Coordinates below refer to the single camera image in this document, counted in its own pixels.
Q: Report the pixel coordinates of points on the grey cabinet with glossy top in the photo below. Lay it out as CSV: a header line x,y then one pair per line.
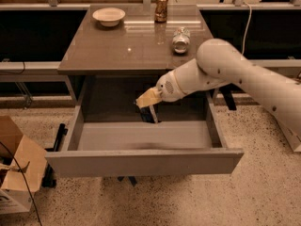
x,y
119,63

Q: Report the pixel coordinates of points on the open cardboard box left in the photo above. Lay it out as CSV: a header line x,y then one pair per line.
x,y
23,165

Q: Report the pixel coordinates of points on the tan taped gripper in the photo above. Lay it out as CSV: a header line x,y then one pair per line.
x,y
168,88

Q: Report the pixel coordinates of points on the white ceramic bowl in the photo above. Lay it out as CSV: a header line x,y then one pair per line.
x,y
108,17

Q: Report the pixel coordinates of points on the cardboard box right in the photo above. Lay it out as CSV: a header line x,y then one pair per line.
x,y
293,139

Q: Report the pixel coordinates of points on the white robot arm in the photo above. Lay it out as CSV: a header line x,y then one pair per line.
x,y
218,63

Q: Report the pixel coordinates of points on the upright brown soda can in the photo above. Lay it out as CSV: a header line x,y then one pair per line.
x,y
160,15

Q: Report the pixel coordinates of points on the open grey top drawer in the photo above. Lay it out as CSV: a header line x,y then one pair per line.
x,y
186,140

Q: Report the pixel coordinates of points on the blue rxbar blueberry bar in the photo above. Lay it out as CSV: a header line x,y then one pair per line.
x,y
146,116

